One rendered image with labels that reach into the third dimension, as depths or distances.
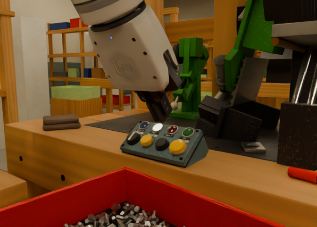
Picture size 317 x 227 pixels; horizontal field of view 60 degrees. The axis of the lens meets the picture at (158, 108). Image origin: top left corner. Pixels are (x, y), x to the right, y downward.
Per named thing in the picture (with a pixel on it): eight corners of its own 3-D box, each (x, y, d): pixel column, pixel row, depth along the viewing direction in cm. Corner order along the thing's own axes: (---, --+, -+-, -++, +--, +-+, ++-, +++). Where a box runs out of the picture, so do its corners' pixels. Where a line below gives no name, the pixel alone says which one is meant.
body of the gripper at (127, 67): (67, 25, 34) (107, 94, 41) (126, 15, 28) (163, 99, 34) (103, -2, 38) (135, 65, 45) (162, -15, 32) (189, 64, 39)
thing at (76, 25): (120, 117, 598) (118, 9, 565) (48, 108, 730) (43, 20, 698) (135, 114, 643) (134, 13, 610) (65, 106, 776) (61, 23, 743)
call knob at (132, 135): (135, 145, 53) (132, 141, 52) (125, 143, 55) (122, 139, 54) (142, 135, 55) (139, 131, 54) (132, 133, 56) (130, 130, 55)
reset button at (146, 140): (149, 147, 51) (146, 143, 50) (139, 146, 53) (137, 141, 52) (155, 138, 52) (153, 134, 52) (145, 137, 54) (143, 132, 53)
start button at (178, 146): (181, 156, 47) (179, 152, 46) (167, 153, 48) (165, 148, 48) (188, 144, 48) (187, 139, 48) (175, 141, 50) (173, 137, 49)
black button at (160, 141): (164, 151, 49) (162, 147, 48) (154, 149, 50) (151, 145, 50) (171, 141, 50) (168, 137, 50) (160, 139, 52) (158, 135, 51)
